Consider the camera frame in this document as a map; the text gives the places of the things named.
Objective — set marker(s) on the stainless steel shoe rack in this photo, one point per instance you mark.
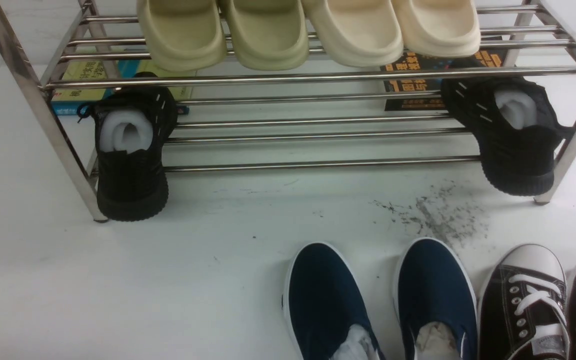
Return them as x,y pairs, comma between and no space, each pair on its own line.
37,93

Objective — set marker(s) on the navy slip-on shoe left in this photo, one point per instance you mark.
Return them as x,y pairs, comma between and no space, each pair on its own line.
324,309

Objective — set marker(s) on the navy slip-on shoe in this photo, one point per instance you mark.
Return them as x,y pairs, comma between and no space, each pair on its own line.
324,309
434,303

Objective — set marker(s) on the pale green slipper right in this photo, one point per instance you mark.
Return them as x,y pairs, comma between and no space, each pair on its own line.
267,35

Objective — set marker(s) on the pale green slipper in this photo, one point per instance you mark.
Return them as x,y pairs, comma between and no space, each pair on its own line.
267,35
182,35

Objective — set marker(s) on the cream slipper left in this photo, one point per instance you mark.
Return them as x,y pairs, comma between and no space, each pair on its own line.
356,33

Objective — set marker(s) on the cream slipper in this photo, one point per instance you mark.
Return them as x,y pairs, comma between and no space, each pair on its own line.
356,33
439,28

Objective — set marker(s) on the black knit sneaker left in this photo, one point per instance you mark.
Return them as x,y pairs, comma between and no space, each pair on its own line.
131,127

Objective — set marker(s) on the black knit sneaker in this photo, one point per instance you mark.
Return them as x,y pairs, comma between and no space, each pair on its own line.
516,129
131,127

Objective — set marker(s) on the pale green slipper left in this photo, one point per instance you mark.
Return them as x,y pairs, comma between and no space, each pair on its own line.
182,35

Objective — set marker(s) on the navy slip-on shoe right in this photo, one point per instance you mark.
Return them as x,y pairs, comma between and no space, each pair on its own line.
434,303

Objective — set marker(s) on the cream slipper right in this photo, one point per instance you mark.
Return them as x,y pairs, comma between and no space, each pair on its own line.
439,28

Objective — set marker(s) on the black knit sneaker right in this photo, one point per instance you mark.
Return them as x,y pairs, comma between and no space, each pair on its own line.
516,129

